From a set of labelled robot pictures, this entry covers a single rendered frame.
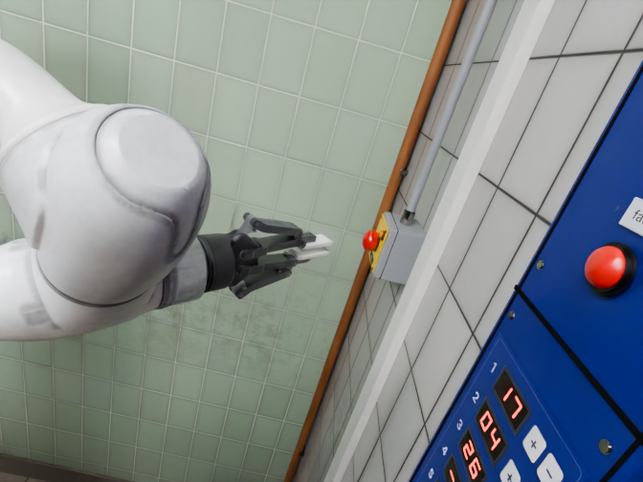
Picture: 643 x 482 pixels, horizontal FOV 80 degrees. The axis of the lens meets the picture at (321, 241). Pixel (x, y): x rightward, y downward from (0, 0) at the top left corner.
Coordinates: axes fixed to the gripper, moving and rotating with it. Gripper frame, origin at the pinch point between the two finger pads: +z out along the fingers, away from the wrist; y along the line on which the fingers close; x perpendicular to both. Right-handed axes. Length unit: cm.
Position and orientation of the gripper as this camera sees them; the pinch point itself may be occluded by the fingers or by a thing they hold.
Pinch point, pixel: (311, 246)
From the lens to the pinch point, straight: 62.7
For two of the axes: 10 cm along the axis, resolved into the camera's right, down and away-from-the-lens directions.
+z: 7.1, -1.0, 6.9
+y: -2.6, 8.8, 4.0
